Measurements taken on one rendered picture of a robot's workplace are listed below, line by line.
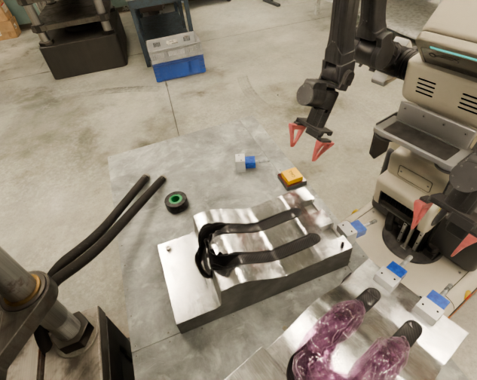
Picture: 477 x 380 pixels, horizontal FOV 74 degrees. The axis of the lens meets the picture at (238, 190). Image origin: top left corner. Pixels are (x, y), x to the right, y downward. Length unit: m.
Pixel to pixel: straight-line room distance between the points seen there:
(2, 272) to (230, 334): 0.52
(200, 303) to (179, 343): 0.11
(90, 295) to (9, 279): 1.35
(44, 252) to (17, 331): 1.69
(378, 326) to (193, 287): 0.46
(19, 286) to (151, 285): 0.36
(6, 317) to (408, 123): 1.14
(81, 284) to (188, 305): 1.36
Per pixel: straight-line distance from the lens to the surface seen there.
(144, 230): 1.14
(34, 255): 2.49
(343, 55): 0.92
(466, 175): 0.72
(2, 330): 0.82
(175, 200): 1.17
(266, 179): 1.21
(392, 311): 0.89
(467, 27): 0.95
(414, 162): 1.22
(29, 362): 1.08
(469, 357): 1.92
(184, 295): 0.89
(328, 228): 0.98
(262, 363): 0.75
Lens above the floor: 1.63
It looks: 44 degrees down
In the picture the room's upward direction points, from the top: 8 degrees counter-clockwise
